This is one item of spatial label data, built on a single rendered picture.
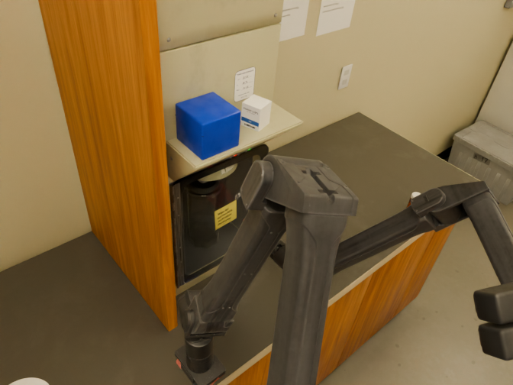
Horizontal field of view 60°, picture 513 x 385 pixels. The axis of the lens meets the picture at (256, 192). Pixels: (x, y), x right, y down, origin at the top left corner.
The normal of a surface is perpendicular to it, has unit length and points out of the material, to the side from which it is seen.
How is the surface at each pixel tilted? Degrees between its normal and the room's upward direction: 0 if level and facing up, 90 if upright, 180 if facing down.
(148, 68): 90
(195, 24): 90
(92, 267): 0
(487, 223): 51
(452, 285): 0
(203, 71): 90
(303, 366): 60
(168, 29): 90
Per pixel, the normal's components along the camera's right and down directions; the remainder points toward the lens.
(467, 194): -0.64, -0.42
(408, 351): 0.08, -0.75
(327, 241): 0.41, 0.16
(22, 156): 0.65, 0.54
